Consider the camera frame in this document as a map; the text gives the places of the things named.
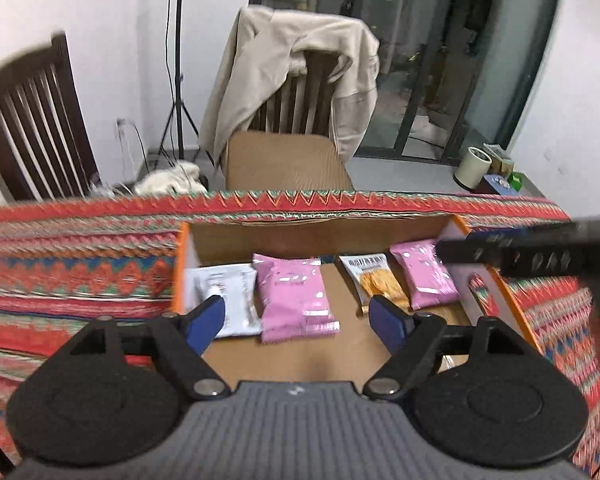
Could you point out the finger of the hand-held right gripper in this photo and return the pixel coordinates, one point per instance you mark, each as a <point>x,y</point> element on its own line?
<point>530,255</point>

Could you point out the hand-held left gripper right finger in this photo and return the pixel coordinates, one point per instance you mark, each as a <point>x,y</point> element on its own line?
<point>386,321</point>

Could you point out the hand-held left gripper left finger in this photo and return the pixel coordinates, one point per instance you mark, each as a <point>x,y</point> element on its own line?
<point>207,320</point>

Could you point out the orange cardboard box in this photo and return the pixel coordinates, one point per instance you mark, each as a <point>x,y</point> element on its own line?
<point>330,350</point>

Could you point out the white snack packet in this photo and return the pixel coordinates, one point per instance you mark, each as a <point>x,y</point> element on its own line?
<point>235,290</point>

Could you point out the orange cracker packet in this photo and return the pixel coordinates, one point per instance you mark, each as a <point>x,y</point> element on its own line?
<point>375,280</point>

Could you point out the small pink snack packet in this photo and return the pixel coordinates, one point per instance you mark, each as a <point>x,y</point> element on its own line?
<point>425,275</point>

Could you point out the green box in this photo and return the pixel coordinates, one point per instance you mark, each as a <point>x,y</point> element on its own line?
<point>516,181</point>

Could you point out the blue box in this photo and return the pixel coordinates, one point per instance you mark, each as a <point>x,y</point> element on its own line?
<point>497,184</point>

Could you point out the large pink snack packet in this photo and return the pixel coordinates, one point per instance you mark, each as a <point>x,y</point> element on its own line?
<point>292,300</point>

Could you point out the white waste bin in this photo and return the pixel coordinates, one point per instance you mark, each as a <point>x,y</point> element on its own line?
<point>472,167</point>

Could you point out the red patterned tablecloth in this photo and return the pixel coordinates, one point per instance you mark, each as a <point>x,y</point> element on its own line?
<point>80,270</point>

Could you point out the white cloth pile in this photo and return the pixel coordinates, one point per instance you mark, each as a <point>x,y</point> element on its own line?
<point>170,180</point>

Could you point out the wooden chair with tan seat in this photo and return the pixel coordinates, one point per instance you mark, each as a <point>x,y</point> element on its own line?
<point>285,165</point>

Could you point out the glass sliding door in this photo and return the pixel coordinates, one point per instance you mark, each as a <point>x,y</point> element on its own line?
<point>415,60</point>

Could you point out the beige jacket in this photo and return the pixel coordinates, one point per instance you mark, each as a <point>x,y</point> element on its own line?
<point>260,70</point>

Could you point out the dark wooden chair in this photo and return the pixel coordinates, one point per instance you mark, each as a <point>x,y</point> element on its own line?
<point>30,130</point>

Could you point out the black light stand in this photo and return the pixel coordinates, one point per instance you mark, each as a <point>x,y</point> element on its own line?
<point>180,60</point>

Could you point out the wall socket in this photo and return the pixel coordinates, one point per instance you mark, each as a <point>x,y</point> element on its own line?
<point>122,126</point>

